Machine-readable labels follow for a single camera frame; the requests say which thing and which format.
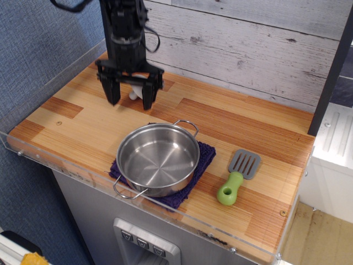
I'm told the green grey toy spatula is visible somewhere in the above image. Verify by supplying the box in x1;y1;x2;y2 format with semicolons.
217;149;261;206

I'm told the purple cloth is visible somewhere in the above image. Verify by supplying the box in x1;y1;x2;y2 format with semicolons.
108;122;217;210

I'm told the white toy mushroom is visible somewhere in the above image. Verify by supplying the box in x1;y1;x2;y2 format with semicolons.
129;75;147;100

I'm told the black yellow object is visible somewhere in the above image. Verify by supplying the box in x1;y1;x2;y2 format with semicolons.
1;231;50;264

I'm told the grey toy fridge cabinet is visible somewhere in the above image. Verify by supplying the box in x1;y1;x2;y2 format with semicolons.
54;172;281;264

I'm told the white side cabinet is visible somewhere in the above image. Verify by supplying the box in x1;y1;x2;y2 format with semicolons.
298;103;352;222

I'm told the black cable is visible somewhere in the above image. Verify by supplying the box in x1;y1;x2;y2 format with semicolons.
50;0;161;54

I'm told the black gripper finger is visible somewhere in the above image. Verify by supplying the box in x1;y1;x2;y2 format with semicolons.
142;79;161;110
101;77;121;105

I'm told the dark right post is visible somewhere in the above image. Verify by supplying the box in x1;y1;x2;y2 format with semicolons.
307;6;352;136

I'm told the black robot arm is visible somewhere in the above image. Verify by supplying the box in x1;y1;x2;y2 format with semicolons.
95;1;164;110

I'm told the silver dispenser panel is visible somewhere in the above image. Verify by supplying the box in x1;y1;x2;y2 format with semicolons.
113;218;181;264

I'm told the clear acrylic guard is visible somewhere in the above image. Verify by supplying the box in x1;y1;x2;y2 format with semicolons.
5;48;314;254

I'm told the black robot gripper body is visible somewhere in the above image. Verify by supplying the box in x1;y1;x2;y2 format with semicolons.
95;40;164;89

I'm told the stainless steel pot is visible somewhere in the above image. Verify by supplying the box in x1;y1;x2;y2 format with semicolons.
113;119;201;200

